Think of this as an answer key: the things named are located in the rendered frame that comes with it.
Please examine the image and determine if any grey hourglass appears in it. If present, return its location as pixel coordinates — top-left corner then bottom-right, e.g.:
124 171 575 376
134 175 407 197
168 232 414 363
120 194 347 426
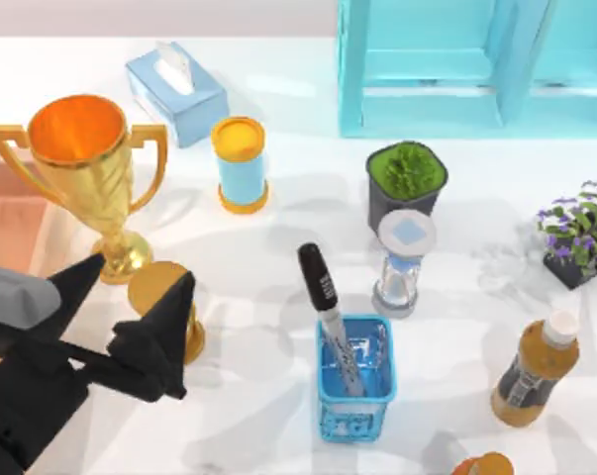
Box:
371 208 437 321

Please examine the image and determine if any light blue tissue box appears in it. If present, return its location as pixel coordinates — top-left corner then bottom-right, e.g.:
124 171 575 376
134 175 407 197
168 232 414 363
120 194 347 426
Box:
125 41 230 148

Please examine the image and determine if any purple flower plant pot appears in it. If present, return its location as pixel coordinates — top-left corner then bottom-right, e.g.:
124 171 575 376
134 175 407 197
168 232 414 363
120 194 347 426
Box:
537 178 597 291

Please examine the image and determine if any black marker pen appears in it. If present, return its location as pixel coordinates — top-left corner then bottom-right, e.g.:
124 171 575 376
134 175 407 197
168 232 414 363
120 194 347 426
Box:
297 241 366 398

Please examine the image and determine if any blue pen holder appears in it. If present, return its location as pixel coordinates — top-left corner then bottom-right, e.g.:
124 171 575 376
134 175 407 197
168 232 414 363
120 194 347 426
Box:
316 314 399 444

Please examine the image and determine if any white tissue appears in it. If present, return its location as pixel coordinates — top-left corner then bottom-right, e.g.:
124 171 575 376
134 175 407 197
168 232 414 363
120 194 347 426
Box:
153 42 197 96

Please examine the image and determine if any pale grey rounded box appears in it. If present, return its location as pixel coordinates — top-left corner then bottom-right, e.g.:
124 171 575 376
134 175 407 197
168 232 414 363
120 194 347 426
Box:
0 263 62 331

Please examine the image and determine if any green plant in dark pot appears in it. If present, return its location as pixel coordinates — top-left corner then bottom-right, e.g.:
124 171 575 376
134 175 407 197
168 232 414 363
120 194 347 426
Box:
365 141 449 232

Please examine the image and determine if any light blue rack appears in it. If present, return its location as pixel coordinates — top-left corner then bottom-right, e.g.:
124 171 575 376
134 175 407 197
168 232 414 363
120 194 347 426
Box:
336 0 597 141

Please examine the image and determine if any small gold trophy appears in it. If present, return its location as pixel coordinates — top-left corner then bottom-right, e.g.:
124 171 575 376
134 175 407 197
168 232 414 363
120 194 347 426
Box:
128 260 206 366

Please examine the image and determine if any orange and blue can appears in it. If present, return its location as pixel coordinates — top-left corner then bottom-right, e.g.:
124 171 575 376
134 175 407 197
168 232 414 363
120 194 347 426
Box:
210 116 270 216

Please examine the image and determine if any shallow salmon box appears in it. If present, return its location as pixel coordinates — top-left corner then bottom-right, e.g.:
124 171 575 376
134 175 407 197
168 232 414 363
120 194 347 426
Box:
0 145 57 279

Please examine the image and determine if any orange bottle with white cap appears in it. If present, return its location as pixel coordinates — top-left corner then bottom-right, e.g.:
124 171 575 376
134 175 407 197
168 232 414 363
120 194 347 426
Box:
490 310 580 428

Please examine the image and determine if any large gold trophy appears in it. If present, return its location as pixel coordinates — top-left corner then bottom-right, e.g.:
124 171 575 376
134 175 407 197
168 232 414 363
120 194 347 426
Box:
0 93 169 287

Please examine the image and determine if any orange round object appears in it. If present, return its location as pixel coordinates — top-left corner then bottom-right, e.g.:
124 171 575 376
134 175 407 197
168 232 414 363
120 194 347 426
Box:
448 450 515 475

